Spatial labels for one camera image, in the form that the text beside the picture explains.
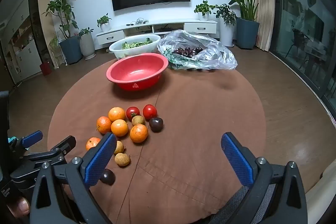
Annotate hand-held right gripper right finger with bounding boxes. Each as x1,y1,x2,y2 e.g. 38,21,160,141
221,132,308,224

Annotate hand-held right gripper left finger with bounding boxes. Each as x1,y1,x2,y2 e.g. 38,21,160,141
29,132,117,224

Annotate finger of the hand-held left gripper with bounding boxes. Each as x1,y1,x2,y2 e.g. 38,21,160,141
10,135,77,180
8,130,44,159

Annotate orange mandarin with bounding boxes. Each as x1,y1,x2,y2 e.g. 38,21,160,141
130,124,149,143
86,137,101,151
108,107,126,122
96,116,112,134
110,119,129,137

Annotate tan longan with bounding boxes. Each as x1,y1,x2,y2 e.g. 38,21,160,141
114,140,125,156
114,153,131,167
131,115,145,126

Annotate red tomato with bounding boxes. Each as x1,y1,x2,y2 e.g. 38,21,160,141
142,104,158,120
126,106,140,121

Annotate red plastic bowl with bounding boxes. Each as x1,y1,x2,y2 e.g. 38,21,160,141
106,53,169,91

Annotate person's left hand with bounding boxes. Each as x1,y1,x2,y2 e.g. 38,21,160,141
12,196,30,216

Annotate red waste bin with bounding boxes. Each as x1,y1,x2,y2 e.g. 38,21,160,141
39,61,52,76

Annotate white storage cabinet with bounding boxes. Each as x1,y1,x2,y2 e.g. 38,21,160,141
0,0,44,84

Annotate leafy tree in blue pot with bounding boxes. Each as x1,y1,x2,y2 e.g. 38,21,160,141
42,0,83,65

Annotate thin plant with white stand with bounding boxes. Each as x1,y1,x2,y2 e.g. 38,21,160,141
49,35,67,67

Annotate plant in ribbed grey pot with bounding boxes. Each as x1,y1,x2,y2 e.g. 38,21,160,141
78,27,96,60

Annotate clear plastic bag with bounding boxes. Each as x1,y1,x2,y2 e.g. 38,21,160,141
157,29,238,71

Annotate white plastic bowl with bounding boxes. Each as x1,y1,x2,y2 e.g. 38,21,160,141
109,34,161,60

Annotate green leafy vegetables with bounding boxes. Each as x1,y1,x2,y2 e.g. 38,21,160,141
121,38,153,50

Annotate pile of dark cherries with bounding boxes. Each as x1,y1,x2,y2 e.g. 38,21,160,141
172,46,204,58

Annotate small plant in white pot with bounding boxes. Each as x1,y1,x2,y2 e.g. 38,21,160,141
97,13,112,32
194,0,214,21

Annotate broad-leaf plant in blue pot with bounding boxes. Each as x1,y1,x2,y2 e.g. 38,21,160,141
207,0,275,50

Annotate plant in tall white pot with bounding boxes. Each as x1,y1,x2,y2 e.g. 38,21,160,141
214,4,237,47

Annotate glass sliding door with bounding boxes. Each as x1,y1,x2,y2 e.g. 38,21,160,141
270,0,336,119

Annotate white television cabinet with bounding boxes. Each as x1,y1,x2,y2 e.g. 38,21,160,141
95,19,218,46

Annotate beige curtain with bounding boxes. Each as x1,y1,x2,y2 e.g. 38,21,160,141
252,0,276,51

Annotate tangle of cables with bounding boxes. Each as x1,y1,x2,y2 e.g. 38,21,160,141
126,18,149,26

